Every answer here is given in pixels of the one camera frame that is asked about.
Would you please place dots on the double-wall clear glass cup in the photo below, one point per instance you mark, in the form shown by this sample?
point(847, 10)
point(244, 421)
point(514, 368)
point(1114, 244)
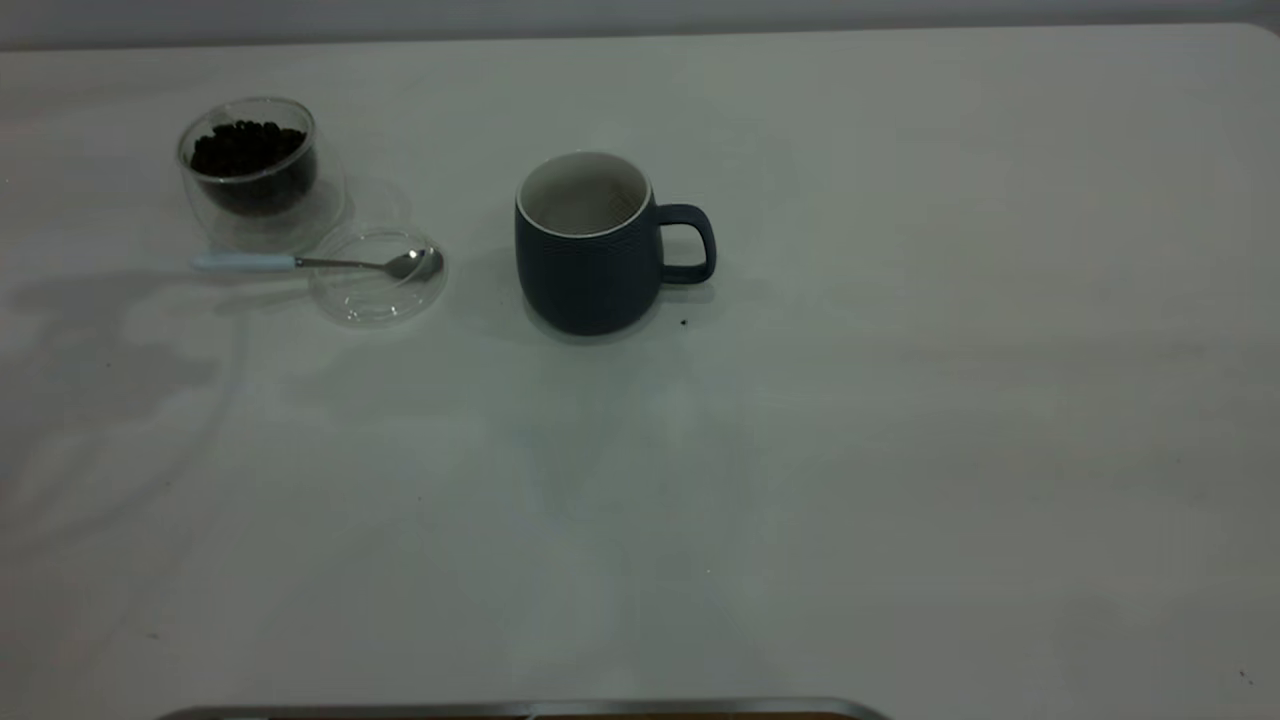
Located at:
point(305, 222)

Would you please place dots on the dark grey ceramic mug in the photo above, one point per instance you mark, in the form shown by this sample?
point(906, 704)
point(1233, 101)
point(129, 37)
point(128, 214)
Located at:
point(585, 285)

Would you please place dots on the pile of coffee beans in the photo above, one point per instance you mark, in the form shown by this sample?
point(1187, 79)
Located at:
point(250, 150)

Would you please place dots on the round clear glass lid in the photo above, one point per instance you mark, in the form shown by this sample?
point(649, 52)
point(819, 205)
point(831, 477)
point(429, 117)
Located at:
point(370, 302)

